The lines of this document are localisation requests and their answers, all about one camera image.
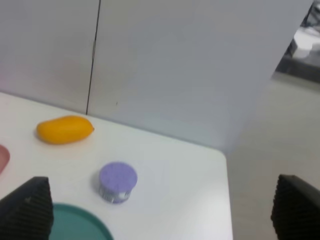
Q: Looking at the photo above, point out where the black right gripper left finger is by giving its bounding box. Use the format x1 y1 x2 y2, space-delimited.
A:
0 176 54 240

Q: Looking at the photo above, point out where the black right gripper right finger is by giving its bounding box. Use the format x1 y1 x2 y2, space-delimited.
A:
270 174 320 240

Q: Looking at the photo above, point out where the teal round tray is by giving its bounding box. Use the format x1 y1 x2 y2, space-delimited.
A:
49 203 114 240

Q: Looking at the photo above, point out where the pink square plate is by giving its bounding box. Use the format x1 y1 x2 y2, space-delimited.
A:
0 145 11 174

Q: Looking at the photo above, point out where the yellow toy mango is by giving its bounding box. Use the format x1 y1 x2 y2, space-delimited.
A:
35 115 95 145

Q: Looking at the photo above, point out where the purple lidded small jar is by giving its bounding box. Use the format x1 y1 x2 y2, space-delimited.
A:
98 161 138 204

